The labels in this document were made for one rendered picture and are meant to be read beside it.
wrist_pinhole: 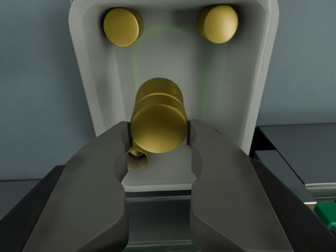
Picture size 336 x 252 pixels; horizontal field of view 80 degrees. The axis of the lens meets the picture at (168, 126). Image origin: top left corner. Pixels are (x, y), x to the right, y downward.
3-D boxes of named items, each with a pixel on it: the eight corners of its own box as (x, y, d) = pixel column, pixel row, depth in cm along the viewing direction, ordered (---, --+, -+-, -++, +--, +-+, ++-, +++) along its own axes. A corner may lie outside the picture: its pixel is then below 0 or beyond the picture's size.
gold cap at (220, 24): (223, -2, 22) (236, -4, 18) (229, 32, 23) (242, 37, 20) (191, 11, 22) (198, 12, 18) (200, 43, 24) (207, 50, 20)
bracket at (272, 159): (238, 198, 32) (257, 243, 26) (249, 150, 27) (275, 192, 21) (261, 197, 32) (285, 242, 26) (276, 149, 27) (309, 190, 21)
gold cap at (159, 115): (133, 77, 14) (124, 102, 11) (183, 76, 14) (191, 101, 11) (138, 121, 16) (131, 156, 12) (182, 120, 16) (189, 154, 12)
